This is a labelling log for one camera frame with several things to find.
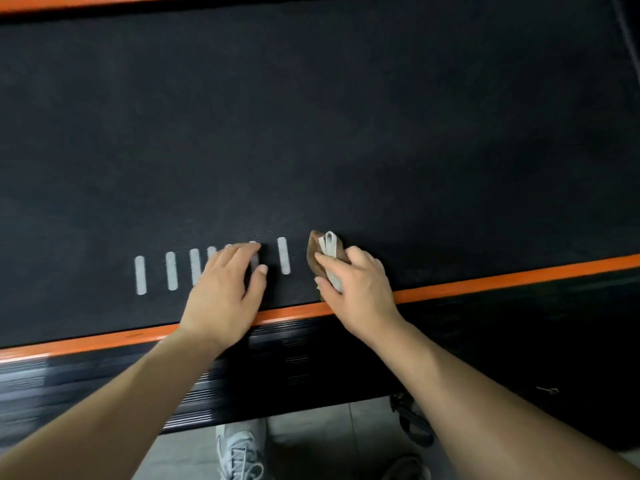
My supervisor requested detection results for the person's left hand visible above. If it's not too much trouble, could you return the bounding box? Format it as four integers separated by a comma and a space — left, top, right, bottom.
177, 242, 269, 355

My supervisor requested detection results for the person's right hand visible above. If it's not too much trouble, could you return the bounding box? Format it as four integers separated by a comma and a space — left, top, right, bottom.
313, 246, 407, 347

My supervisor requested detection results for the brown and grey cleaning cloth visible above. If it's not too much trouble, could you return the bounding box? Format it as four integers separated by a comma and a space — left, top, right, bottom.
306, 230, 351, 301

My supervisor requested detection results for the person's left forearm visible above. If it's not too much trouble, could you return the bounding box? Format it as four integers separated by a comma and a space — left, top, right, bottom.
0, 328, 223, 480

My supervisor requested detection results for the person's right forearm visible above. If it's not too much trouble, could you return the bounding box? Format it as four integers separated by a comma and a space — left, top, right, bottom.
369, 318, 640, 480

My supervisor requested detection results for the person's left grey sneaker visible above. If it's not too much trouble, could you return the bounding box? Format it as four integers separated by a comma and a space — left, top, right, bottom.
215, 418, 269, 480

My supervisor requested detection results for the person's grey sneaker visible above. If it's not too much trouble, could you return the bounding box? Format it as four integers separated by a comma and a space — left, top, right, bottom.
215, 418, 269, 480
381, 454, 432, 480

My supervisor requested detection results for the person's right grey sneaker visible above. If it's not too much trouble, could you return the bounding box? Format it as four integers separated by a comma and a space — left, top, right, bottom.
381, 454, 432, 480

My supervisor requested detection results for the black round object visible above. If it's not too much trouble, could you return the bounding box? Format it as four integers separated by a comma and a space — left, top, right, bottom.
389, 391, 436, 449

